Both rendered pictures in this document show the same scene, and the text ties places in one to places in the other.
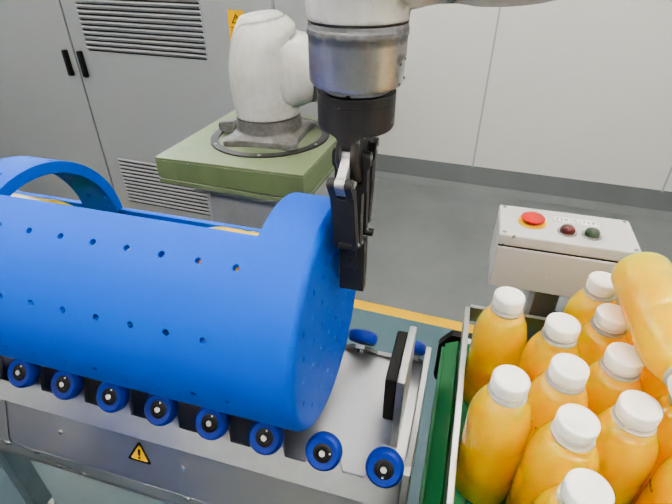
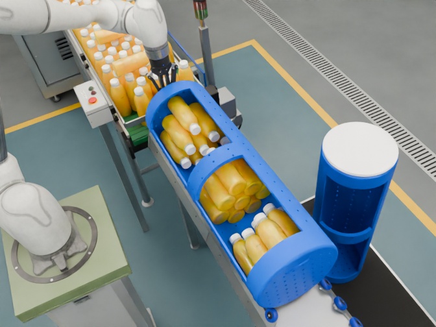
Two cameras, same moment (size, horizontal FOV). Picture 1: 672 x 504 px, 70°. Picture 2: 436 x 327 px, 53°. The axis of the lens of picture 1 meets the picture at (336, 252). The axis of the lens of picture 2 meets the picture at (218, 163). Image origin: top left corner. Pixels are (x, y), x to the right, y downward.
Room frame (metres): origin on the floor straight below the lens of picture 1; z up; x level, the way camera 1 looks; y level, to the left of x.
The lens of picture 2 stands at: (1.17, 1.17, 2.29)
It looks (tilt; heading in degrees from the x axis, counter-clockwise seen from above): 49 degrees down; 232
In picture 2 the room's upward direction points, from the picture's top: 8 degrees counter-clockwise
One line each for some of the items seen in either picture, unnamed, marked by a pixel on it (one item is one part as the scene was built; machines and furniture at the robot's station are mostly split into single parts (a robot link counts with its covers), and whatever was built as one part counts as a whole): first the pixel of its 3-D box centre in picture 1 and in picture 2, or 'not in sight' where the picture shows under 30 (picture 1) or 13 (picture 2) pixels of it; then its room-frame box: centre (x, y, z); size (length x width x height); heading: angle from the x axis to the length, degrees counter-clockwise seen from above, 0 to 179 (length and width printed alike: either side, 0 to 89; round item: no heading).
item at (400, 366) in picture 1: (398, 385); not in sight; (0.42, -0.08, 0.99); 0.10 x 0.02 x 0.12; 164
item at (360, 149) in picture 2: not in sight; (359, 148); (0.09, 0.66, 1.03); 0.28 x 0.28 x 0.01
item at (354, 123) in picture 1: (355, 134); (160, 64); (0.46, -0.02, 1.32); 0.08 x 0.07 x 0.09; 164
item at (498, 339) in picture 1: (494, 353); (143, 107); (0.48, -0.22, 0.99); 0.07 x 0.07 x 0.18
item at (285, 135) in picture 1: (262, 124); (53, 242); (1.14, 0.18, 1.09); 0.22 x 0.18 x 0.06; 77
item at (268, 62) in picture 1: (268, 64); (32, 215); (1.14, 0.15, 1.23); 0.18 x 0.16 x 0.22; 103
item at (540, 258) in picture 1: (557, 252); (93, 103); (0.64, -0.36, 1.05); 0.20 x 0.10 x 0.10; 74
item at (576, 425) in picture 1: (576, 425); not in sight; (0.29, -0.23, 1.09); 0.04 x 0.04 x 0.02
